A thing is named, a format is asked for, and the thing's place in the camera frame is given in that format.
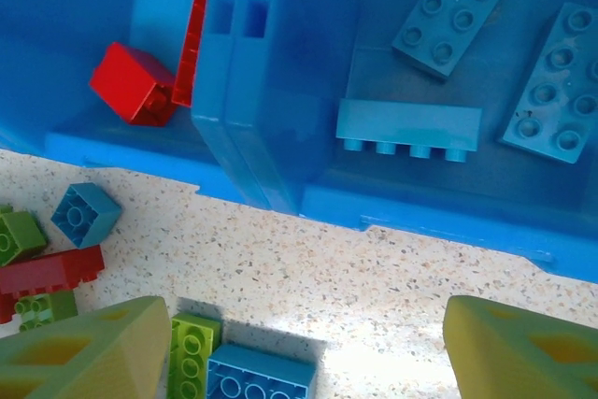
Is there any blue two-by-two lego brick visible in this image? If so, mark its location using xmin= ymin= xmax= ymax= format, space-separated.
xmin=50 ymin=181 xmax=123 ymax=250

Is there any blue two-by-four lego brick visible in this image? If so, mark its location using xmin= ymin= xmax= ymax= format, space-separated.
xmin=206 ymin=343 xmax=318 ymax=399
xmin=335 ymin=98 xmax=483 ymax=165

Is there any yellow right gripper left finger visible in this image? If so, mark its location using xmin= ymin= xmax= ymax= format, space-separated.
xmin=0 ymin=294 xmax=172 ymax=399

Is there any lime green two-by-four brick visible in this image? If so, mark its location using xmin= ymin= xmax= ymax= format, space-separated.
xmin=166 ymin=312 xmax=224 ymax=399

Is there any blue two-by-four lego plate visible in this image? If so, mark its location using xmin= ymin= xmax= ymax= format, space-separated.
xmin=497 ymin=1 xmax=598 ymax=165
xmin=391 ymin=0 xmax=533 ymax=81

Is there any red two-by-four lego brick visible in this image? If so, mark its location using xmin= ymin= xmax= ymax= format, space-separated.
xmin=170 ymin=0 xmax=209 ymax=108
xmin=0 ymin=244 xmax=106 ymax=325

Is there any green two-by-two lego brick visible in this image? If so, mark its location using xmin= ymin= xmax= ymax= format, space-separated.
xmin=12 ymin=290 xmax=79 ymax=334

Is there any red two-by-two lego brick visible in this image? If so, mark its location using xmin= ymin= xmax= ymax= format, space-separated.
xmin=88 ymin=41 xmax=179 ymax=128

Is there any blue plastic storage bin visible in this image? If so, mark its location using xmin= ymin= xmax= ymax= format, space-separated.
xmin=0 ymin=0 xmax=277 ymax=211
xmin=223 ymin=0 xmax=598 ymax=286

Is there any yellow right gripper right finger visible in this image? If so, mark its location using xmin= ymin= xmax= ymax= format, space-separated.
xmin=442 ymin=294 xmax=598 ymax=399

